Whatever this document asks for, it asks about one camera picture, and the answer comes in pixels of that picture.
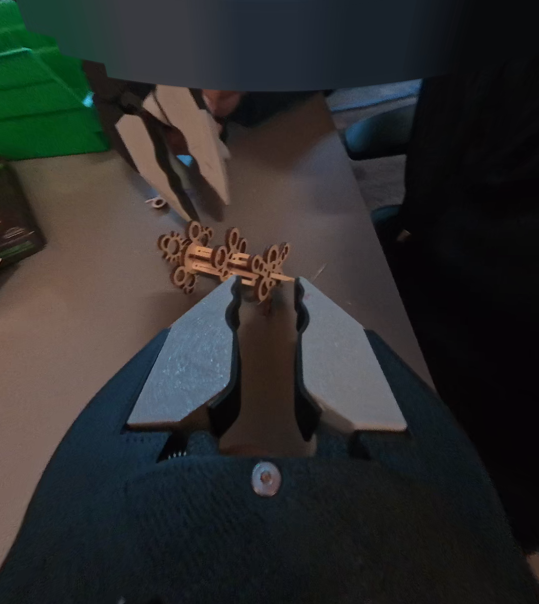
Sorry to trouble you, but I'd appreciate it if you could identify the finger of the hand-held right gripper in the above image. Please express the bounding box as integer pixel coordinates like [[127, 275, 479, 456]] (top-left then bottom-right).
[[142, 85, 231, 206], [115, 113, 194, 221]]

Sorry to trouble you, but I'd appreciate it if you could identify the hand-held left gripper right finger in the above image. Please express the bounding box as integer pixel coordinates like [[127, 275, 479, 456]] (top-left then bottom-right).
[[294, 277, 408, 442]]

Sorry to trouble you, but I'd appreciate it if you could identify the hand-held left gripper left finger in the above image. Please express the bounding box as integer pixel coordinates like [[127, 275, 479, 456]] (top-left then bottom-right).
[[127, 275, 244, 439]]

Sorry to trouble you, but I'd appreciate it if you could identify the wooden gear model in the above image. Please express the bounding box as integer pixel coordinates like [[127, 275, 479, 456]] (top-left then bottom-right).
[[157, 221, 294, 303]]

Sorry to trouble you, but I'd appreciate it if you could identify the black model kit box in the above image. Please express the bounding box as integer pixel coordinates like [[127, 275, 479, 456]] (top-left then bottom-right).
[[0, 156, 47, 268]]

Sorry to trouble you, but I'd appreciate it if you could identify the person's right hand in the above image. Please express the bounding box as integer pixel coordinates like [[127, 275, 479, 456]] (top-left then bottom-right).
[[202, 89, 244, 119]]

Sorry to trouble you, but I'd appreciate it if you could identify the grey mesh office chair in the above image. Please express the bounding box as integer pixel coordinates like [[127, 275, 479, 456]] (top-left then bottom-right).
[[342, 101, 419, 162]]

